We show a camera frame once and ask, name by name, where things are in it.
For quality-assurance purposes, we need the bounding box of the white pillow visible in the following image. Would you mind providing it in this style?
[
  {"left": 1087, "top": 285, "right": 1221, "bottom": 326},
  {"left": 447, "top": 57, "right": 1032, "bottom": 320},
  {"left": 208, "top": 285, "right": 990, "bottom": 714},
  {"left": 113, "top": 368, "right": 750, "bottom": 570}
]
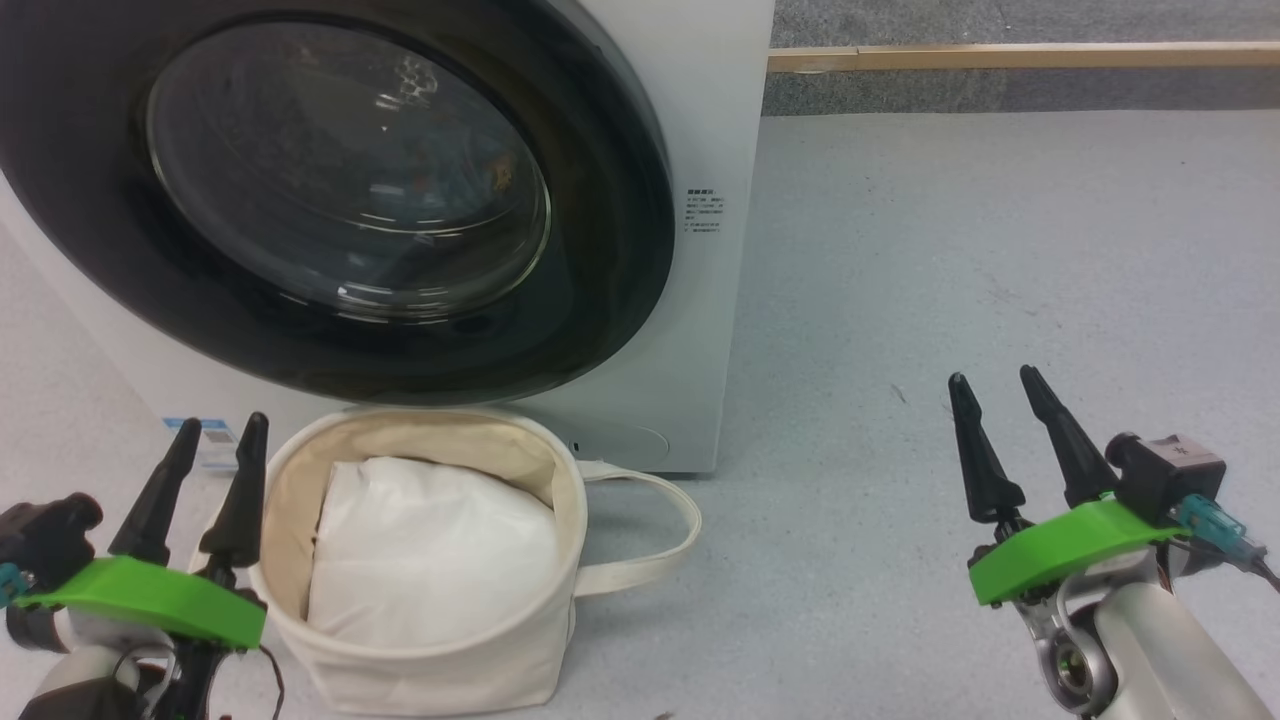
[{"left": 305, "top": 457, "right": 559, "bottom": 648}]

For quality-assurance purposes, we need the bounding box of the thin black left gripper cable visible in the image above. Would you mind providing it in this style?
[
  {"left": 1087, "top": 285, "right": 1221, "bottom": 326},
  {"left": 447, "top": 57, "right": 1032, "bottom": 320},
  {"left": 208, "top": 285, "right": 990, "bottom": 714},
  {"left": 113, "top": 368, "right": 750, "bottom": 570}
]
[{"left": 252, "top": 644, "right": 287, "bottom": 720}]

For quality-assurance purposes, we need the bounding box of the cream canvas laundry basket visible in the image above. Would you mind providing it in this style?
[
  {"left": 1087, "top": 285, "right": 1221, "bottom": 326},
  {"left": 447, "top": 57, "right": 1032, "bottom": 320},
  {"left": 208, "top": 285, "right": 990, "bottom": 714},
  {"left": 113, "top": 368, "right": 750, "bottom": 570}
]
[{"left": 190, "top": 405, "right": 703, "bottom": 718}]

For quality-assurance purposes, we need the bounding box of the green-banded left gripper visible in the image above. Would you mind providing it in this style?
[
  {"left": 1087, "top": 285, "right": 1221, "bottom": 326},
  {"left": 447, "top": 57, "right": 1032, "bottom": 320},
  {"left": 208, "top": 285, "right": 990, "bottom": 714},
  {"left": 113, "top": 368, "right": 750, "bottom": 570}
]
[{"left": 15, "top": 412, "right": 271, "bottom": 651}]

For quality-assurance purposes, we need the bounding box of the white front-load washing machine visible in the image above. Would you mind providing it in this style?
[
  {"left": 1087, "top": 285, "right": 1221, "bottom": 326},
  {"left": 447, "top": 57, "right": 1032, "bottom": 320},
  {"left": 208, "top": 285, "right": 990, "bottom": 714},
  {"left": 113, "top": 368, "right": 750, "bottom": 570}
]
[{"left": 0, "top": 0, "right": 776, "bottom": 474}]

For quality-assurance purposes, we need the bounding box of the teal-plug right camera cable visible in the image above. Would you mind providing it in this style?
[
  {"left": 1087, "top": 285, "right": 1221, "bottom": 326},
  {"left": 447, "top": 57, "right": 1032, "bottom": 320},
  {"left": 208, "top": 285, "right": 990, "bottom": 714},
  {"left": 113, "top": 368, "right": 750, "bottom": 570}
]
[{"left": 1176, "top": 494, "right": 1280, "bottom": 593}]

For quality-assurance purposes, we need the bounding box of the round dark-rimmed glass washer door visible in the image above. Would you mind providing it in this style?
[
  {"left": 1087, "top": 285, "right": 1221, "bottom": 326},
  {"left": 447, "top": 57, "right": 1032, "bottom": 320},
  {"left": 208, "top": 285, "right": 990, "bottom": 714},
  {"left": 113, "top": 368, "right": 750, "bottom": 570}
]
[{"left": 0, "top": 0, "right": 677, "bottom": 407}]

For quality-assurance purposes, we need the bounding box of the blue white energy label sticker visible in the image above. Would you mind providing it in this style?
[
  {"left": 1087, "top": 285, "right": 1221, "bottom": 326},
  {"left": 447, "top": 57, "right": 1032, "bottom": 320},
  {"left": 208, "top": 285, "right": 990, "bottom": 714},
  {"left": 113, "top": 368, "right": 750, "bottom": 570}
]
[{"left": 163, "top": 417, "right": 241, "bottom": 471}]

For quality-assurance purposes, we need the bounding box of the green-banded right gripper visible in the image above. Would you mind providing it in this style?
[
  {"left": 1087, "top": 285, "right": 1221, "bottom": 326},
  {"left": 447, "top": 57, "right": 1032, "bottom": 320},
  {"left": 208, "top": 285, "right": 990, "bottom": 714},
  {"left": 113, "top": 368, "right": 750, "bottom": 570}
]
[{"left": 948, "top": 365, "right": 1193, "bottom": 607}]

